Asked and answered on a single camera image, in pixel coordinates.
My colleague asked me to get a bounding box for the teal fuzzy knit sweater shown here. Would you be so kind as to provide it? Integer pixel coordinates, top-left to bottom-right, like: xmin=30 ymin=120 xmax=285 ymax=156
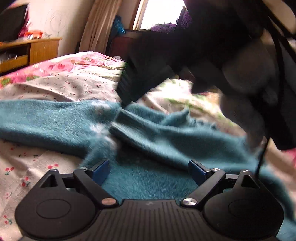
xmin=1 ymin=100 xmax=295 ymax=240

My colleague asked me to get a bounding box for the gloved right hand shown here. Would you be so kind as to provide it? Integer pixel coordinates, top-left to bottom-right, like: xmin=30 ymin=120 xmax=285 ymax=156
xmin=219 ymin=29 xmax=296 ymax=151

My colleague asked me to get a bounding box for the window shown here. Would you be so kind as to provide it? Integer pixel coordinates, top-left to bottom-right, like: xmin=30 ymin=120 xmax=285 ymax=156
xmin=132 ymin=0 xmax=186 ymax=30

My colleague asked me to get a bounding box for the cherry print bed sheet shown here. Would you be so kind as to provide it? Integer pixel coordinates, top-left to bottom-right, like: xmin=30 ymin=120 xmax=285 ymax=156
xmin=1 ymin=74 xmax=295 ymax=240

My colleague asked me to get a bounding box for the blue plastic bag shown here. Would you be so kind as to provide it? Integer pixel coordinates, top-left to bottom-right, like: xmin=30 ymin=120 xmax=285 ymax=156
xmin=110 ymin=15 xmax=125 ymax=38

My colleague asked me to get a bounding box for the dark red headboard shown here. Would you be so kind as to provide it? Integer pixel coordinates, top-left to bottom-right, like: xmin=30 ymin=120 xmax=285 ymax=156
xmin=106 ymin=29 xmax=142 ymax=61

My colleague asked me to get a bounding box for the pink floral quilt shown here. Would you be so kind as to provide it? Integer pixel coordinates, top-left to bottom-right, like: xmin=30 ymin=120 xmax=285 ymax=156
xmin=1 ymin=51 xmax=125 ymax=89

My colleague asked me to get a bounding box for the beige left curtain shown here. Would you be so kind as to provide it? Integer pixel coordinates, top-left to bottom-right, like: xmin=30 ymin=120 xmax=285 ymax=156
xmin=79 ymin=0 xmax=122 ymax=54

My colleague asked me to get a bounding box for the wooden TV cabinet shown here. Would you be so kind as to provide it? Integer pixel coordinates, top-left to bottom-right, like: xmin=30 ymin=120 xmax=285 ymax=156
xmin=1 ymin=38 xmax=62 ymax=76

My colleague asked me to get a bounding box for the orange red toy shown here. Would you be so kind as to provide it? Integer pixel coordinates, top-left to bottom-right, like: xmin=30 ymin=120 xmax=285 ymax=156
xmin=23 ymin=30 xmax=44 ymax=40

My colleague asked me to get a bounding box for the black television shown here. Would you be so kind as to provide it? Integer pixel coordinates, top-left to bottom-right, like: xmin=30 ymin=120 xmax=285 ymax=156
xmin=0 ymin=4 xmax=28 ymax=42

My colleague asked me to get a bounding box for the black cable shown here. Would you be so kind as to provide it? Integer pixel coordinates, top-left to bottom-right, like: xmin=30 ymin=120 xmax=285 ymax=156
xmin=254 ymin=136 xmax=271 ymax=178

